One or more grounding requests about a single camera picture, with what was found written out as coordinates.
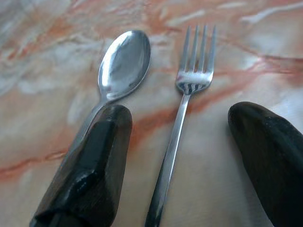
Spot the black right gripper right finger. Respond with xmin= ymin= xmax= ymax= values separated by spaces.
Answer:
xmin=228 ymin=101 xmax=303 ymax=227

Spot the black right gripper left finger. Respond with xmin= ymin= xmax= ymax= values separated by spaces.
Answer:
xmin=29 ymin=104 xmax=133 ymax=227

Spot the silver metal fork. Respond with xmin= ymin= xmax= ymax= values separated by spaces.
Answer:
xmin=144 ymin=25 xmax=217 ymax=227

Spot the silver metal spoon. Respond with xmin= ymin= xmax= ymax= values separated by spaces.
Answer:
xmin=62 ymin=30 xmax=152 ymax=166

